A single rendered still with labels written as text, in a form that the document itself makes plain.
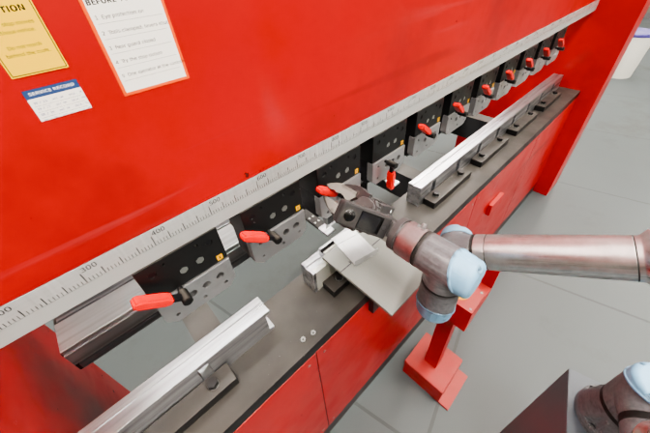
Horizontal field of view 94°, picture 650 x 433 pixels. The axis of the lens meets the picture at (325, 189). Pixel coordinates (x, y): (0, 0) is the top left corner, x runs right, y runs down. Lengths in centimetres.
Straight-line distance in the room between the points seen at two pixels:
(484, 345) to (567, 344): 43
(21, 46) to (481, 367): 198
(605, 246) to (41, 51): 81
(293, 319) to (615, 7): 245
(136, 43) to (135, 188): 20
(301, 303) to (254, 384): 25
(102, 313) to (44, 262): 56
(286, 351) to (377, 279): 32
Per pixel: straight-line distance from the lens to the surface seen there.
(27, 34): 45
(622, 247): 69
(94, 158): 49
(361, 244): 97
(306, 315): 99
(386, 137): 86
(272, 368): 94
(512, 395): 198
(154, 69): 47
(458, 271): 56
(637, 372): 99
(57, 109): 46
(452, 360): 182
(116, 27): 46
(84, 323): 110
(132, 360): 222
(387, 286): 89
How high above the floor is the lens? 174
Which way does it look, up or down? 39 degrees down
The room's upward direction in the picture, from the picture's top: 4 degrees counter-clockwise
